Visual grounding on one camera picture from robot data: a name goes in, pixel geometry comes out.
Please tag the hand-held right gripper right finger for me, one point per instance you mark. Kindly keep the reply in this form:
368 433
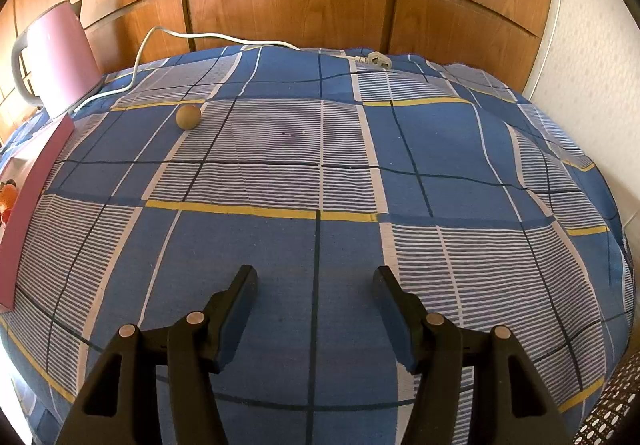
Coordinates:
400 330

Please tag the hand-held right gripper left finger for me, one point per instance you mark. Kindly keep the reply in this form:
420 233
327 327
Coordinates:
235 325

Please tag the small tan round fruit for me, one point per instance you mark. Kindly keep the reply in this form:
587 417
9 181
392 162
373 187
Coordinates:
188 117

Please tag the pink cardboard tray box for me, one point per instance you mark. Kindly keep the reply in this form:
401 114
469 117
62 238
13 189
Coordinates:
30 195

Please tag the orange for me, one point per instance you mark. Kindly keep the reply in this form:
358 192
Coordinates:
7 196

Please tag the blue plaid bedsheet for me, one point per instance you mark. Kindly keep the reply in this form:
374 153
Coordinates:
320 165

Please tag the pink electric kettle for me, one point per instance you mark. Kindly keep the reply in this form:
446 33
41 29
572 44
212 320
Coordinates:
65 60

